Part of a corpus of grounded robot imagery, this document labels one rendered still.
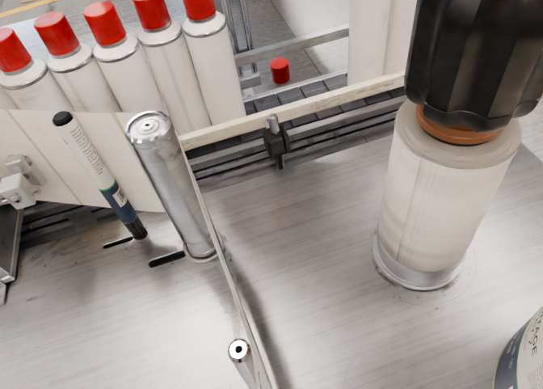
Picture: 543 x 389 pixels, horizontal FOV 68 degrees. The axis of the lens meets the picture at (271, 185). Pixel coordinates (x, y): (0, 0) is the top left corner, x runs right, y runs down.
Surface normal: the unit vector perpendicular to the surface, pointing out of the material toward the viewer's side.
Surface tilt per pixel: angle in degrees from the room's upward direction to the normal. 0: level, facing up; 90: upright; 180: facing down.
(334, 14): 0
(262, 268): 0
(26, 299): 0
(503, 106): 90
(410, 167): 91
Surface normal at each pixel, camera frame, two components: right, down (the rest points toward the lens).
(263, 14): -0.11, -0.63
